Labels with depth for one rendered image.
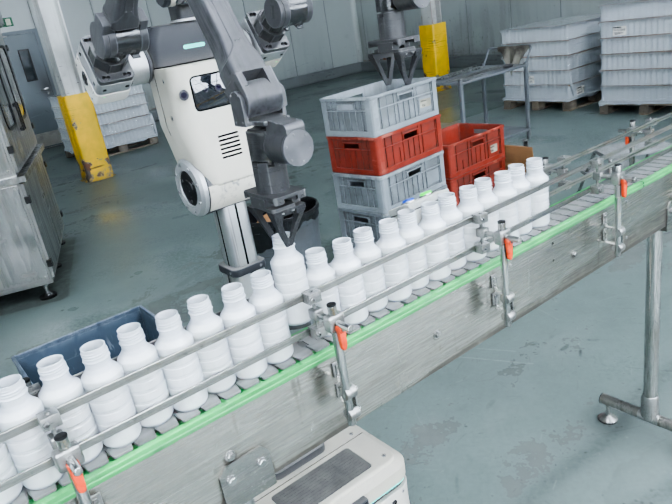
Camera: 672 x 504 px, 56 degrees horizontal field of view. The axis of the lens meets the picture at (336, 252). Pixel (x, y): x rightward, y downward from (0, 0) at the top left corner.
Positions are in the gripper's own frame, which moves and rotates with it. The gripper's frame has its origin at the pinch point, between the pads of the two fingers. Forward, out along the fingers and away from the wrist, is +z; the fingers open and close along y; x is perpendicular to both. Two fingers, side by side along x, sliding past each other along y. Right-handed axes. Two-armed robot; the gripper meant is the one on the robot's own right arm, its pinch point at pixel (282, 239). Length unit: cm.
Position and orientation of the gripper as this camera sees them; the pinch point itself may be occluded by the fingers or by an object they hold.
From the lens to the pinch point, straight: 110.5
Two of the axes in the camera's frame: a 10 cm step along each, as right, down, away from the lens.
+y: 6.2, 2.1, -7.6
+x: 7.8, -3.3, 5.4
